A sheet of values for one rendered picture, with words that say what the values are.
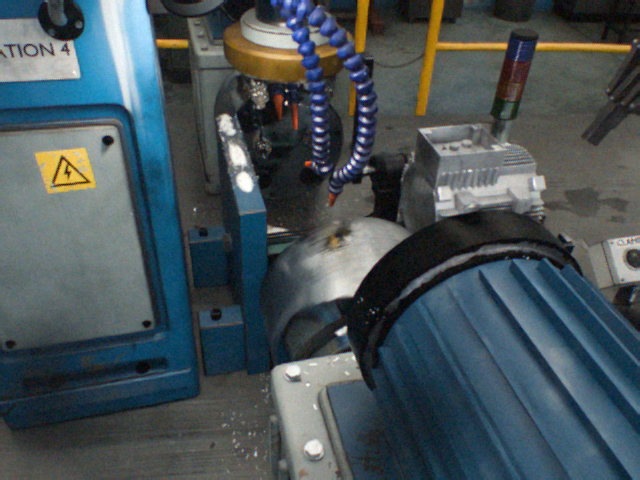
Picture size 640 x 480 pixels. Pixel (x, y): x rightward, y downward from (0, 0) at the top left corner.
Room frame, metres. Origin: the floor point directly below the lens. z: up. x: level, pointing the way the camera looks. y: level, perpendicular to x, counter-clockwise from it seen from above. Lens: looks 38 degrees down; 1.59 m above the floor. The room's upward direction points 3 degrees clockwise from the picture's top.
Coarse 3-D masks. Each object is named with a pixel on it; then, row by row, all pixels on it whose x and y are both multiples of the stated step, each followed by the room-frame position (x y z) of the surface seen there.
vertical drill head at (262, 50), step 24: (264, 0) 0.77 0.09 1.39; (312, 0) 0.78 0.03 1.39; (240, 24) 0.83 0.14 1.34; (264, 24) 0.77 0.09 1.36; (240, 48) 0.74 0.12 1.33; (264, 48) 0.74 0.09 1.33; (288, 48) 0.75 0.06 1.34; (336, 48) 0.76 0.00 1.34; (240, 72) 0.75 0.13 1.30; (264, 72) 0.72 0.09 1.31; (288, 72) 0.72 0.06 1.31; (336, 72) 0.76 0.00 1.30; (264, 96) 0.75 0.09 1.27
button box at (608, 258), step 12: (612, 240) 0.70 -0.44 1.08; (624, 240) 0.71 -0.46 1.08; (636, 240) 0.71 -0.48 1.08; (588, 252) 0.73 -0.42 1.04; (600, 252) 0.70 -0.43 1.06; (612, 252) 0.69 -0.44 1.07; (624, 252) 0.69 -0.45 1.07; (600, 264) 0.70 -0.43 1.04; (612, 264) 0.68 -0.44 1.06; (624, 264) 0.68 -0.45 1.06; (600, 276) 0.69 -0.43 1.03; (612, 276) 0.67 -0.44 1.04; (624, 276) 0.66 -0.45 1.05; (636, 276) 0.67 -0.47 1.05; (600, 288) 0.68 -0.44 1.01
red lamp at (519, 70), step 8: (504, 56) 1.26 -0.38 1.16; (504, 64) 1.25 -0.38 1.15; (512, 64) 1.24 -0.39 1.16; (520, 64) 1.23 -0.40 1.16; (528, 64) 1.24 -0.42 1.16; (504, 72) 1.25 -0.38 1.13; (512, 72) 1.23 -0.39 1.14; (520, 72) 1.23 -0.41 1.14; (512, 80) 1.23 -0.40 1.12; (520, 80) 1.23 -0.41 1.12
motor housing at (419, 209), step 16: (512, 160) 0.90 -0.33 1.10; (528, 160) 0.91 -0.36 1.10; (416, 176) 0.95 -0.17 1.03; (512, 176) 0.88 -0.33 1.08; (528, 176) 0.89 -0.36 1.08; (400, 192) 0.96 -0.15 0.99; (416, 192) 0.95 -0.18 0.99; (432, 192) 0.96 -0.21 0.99; (480, 192) 0.85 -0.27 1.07; (496, 192) 0.85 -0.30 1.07; (416, 208) 0.94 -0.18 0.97; (432, 208) 0.95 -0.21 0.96; (448, 208) 0.82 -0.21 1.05; (480, 208) 0.82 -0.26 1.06; (496, 208) 0.83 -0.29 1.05; (416, 224) 0.91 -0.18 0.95
